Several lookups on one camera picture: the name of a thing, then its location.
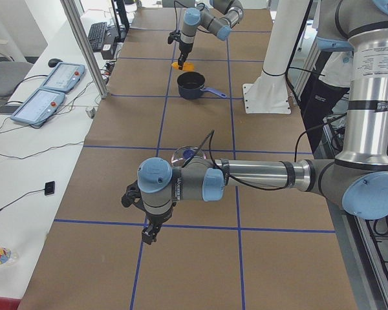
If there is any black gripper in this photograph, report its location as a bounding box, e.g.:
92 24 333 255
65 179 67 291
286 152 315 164
142 206 174 244
177 41 193 70

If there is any yellow corn cob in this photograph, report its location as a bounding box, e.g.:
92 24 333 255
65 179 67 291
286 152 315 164
171 62 195 72

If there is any glass pot lid blue knob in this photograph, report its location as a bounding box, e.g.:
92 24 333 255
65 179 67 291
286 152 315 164
171 146 206 167

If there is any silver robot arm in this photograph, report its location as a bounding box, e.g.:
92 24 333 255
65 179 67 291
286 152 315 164
122 1 388 244
167 0 244 70

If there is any dark blue saucepan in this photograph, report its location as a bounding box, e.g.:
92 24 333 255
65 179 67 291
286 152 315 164
177 72 227 99

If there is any black keyboard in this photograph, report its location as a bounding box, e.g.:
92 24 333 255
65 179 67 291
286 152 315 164
88 22 107 52

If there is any small black device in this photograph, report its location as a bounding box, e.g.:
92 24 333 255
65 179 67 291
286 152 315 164
44 181 56 196

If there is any far blue teach pendant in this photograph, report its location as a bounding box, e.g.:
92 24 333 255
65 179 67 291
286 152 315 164
41 62 85 94

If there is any blue teach pendant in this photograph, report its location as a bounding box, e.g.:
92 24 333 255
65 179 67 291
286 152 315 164
41 62 85 94
10 88 65 128

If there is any black computer mouse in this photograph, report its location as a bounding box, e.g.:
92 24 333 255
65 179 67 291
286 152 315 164
48 58 62 68

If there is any person in grey jacket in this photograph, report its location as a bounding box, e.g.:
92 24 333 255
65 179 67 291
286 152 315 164
301 50 355 154

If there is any near blue teach pendant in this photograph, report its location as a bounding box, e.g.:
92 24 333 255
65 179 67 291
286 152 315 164
10 88 65 128

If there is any grey office chair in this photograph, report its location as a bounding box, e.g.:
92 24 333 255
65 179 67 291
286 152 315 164
0 39 33 106

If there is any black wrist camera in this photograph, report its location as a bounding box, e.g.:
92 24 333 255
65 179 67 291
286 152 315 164
167 30 180 45
121 181 144 210

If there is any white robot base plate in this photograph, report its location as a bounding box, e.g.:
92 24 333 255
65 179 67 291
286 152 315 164
242 73 291 114

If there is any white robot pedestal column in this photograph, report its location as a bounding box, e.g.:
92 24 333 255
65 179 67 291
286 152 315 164
262 0 312 78

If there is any aluminium frame post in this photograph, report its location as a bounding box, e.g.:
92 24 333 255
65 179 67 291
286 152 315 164
60 0 108 99

